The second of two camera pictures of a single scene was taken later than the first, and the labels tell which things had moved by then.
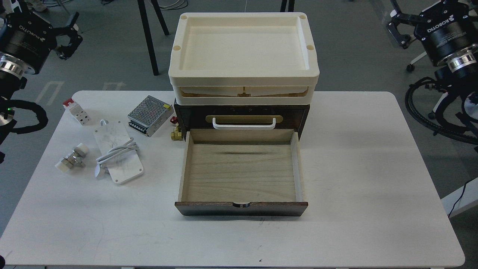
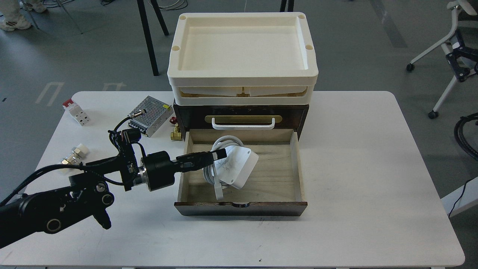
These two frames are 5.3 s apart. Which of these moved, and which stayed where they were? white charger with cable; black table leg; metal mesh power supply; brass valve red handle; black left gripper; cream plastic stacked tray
Moved: black left gripper; white charger with cable
Stayed: black table leg; cream plastic stacked tray; brass valve red handle; metal mesh power supply
